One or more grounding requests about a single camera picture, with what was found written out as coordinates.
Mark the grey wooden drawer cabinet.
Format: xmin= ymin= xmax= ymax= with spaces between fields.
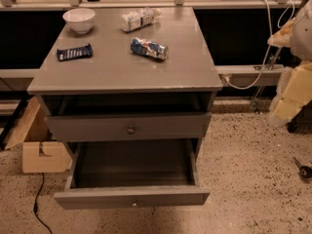
xmin=26 ymin=6 xmax=224 ymax=154

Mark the grey drawer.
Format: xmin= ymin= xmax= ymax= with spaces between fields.
xmin=45 ymin=113 xmax=212 ymax=142
xmin=54 ymin=139 xmax=210 ymax=210

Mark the dark blue snack bar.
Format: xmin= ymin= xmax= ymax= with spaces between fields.
xmin=57 ymin=44 xmax=93 ymax=61

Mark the white plastic bottle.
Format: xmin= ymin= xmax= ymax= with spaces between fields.
xmin=120 ymin=7 xmax=161 ymax=32

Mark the metal diagonal rod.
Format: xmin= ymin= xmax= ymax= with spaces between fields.
xmin=251 ymin=48 xmax=282 ymax=114

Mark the black caster wheel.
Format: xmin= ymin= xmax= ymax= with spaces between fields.
xmin=293 ymin=158 xmax=312 ymax=178

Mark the white hanging cable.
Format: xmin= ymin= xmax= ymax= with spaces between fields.
xmin=223 ymin=0 xmax=296 ymax=91

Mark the black floor cable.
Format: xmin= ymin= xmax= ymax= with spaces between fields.
xmin=33 ymin=173 xmax=54 ymax=234

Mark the white ceramic bowl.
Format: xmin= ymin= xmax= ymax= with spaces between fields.
xmin=62 ymin=8 xmax=96 ymax=34

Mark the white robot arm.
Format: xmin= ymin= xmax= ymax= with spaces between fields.
xmin=267 ymin=0 xmax=312 ymax=126

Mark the crumpled blue snack bag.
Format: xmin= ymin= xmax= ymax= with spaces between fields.
xmin=131 ymin=37 xmax=169 ymax=60

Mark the cardboard box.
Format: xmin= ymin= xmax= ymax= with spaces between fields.
xmin=5 ymin=97 xmax=72 ymax=174

